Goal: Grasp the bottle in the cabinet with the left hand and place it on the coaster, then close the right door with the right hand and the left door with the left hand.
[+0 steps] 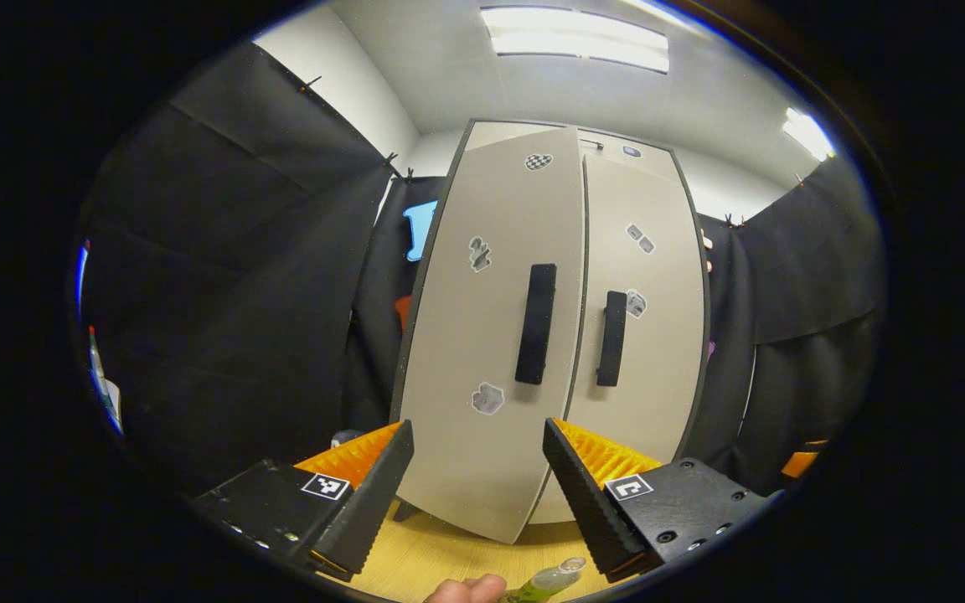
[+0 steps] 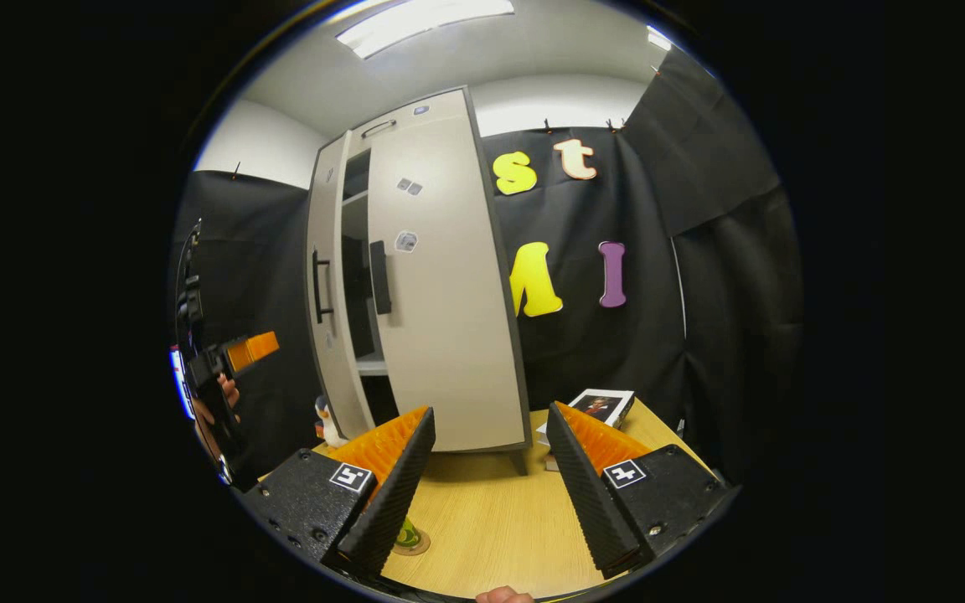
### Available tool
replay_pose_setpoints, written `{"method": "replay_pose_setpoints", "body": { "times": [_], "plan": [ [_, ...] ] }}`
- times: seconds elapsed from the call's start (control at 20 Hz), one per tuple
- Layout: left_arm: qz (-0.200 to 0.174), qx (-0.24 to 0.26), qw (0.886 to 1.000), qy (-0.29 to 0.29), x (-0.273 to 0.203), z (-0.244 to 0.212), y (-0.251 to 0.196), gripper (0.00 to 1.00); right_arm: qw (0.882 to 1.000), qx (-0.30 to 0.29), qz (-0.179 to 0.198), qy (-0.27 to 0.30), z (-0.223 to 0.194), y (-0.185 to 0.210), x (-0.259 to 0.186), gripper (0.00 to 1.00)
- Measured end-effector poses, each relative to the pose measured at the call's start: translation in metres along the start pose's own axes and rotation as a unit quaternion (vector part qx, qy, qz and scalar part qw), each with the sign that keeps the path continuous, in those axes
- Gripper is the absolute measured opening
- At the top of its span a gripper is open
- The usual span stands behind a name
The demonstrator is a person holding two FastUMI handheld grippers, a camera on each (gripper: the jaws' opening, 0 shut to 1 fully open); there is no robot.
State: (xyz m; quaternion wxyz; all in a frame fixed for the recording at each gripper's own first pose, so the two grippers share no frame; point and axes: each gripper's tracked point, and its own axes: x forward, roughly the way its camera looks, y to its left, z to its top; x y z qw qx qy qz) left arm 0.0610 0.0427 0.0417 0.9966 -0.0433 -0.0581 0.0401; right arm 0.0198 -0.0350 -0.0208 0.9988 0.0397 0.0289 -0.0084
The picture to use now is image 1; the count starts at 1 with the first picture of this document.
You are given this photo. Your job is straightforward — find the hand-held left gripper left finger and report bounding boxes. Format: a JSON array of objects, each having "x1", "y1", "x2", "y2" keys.
[{"x1": 194, "y1": 419, "x2": 416, "y2": 583}]

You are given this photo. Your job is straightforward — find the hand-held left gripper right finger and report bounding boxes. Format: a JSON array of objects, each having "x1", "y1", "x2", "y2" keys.
[{"x1": 543, "y1": 416, "x2": 785, "y2": 585}]

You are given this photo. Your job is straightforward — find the green label bottle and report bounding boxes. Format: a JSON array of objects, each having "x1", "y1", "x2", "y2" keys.
[{"x1": 495, "y1": 557, "x2": 588, "y2": 603}]

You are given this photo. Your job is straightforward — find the grey cabinet door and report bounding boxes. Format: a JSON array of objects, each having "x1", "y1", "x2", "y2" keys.
[
  {"x1": 524, "y1": 153, "x2": 710, "y2": 524},
  {"x1": 389, "y1": 126, "x2": 588, "y2": 545}
]

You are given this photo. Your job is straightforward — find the grey cabinet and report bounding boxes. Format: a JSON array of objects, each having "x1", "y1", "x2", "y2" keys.
[{"x1": 389, "y1": 119, "x2": 714, "y2": 545}]

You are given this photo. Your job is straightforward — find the red cap clear bottle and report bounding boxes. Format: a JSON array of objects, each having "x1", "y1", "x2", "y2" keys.
[{"x1": 87, "y1": 325, "x2": 112, "y2": 407}]

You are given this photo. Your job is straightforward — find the small ceiling light panel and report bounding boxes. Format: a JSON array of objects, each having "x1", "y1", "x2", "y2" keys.
[{"x1": 782, "y1": 107, "x2": 835, "y2": 162}]

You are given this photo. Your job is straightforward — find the large ceiling light panel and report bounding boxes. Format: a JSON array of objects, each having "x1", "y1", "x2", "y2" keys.
[{"x1": 481, "y1": 7, "x2": 670, "y2": 74}]

